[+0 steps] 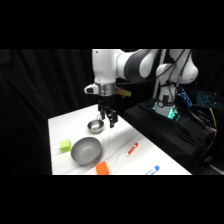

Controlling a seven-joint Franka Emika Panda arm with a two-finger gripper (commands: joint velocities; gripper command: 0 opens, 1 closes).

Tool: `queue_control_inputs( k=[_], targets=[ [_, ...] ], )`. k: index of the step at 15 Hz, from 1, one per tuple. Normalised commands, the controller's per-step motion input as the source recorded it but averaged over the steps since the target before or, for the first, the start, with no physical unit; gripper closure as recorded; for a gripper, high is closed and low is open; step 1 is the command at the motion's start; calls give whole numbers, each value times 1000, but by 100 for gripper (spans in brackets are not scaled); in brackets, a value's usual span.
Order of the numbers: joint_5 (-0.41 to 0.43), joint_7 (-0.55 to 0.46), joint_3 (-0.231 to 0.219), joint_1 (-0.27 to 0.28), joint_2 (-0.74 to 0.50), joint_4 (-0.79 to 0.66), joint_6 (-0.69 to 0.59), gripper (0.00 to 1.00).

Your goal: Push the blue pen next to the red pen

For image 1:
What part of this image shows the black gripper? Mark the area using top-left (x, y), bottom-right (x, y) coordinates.
top-left (97, 94), bottom-right (119, 129)

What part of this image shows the blue marker pen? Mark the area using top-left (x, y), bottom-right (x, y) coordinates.
top-left (145, 165), bottom-right (161, 176)

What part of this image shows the red marker pen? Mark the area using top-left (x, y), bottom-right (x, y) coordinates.
top-left (125, 142), bottom-right (139, 158)

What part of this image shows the small steel bowl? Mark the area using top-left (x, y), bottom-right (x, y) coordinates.
top-left (86, 119), bottom-right (105, 135)

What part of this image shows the large grey metal bowl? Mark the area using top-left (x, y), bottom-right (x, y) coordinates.
top-left (70, 136), bottom-right (103, 167)

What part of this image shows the green cube block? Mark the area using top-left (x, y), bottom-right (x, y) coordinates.
top-left (59, 139), bottom-right (73, 154)

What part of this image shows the orange block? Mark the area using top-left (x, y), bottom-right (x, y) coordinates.
top-left (94, 161), bottom-right (111, 176)

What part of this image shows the black robot stand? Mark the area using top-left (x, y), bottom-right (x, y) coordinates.
top-left (122, 98), bottom-right (224, 174)

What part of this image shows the black curtain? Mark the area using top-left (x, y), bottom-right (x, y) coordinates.
top-left (0, 49), bottom-right (224, 176)

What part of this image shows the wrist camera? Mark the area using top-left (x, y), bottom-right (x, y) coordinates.
top-left (83, 83), bottom-right (100, 96)

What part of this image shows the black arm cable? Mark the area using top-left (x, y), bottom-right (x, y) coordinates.
top-left (116, 49), bottom-right (188, 88)

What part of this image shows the yellow cable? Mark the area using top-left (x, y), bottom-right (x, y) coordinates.
top-left (207, 107), bottom-right (218, 137)

